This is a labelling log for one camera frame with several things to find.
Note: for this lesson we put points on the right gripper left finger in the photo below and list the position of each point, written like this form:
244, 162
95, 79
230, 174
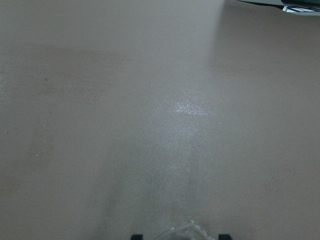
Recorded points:
137, 237

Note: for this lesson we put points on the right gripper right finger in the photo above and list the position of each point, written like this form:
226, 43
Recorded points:
224, 237

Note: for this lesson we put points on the clear glass shaker cup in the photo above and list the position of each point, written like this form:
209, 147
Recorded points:
187, 231

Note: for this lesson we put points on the black laptop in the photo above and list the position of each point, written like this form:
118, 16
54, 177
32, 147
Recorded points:
297, 7

